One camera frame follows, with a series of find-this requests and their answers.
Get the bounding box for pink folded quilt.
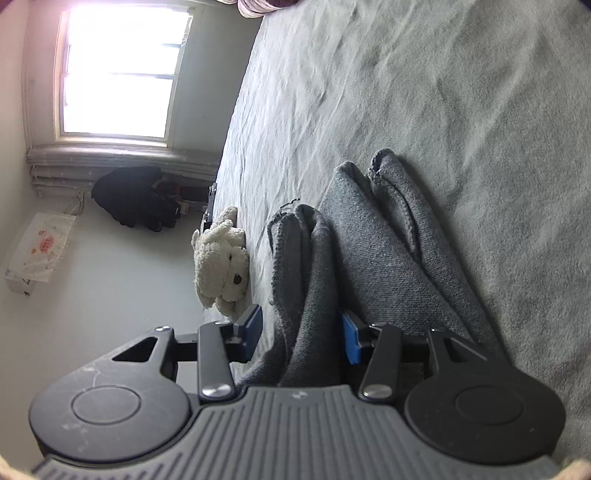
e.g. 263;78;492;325
236;0;302;20

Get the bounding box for window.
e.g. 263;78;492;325
54;6;193;142

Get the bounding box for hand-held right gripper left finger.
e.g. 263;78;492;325
112;303;264;402

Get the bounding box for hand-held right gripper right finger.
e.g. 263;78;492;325
341;311;491;400

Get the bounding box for white floral bag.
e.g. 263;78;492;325
3;211;77;296

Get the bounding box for white plush dog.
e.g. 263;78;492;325
191;206;251;317

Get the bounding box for wall cable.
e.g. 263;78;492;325
64;193;86;219

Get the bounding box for grey knitted sweater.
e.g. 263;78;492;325
235;148;509;389

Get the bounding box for grey patterned curtain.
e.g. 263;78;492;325
25;140;221;200

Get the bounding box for dark hanging clothes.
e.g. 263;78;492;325
90;165;188;232

